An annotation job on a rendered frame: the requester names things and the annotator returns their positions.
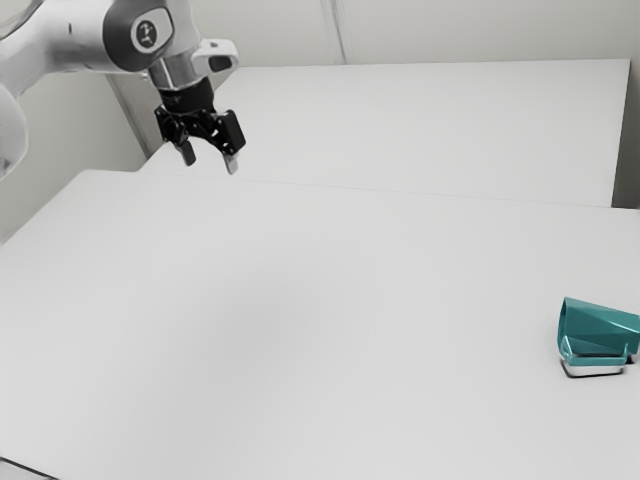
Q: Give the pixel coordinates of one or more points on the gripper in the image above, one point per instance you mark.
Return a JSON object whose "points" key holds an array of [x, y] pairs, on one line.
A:
{"points": [[192, 106]]}

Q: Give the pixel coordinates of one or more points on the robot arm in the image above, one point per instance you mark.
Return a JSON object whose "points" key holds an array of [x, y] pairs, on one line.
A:
{"points": [[60, 40]]}

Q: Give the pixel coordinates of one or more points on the teal faceted mug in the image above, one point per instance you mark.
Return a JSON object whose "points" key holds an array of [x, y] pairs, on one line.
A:
{"points": [[597, 332]]}

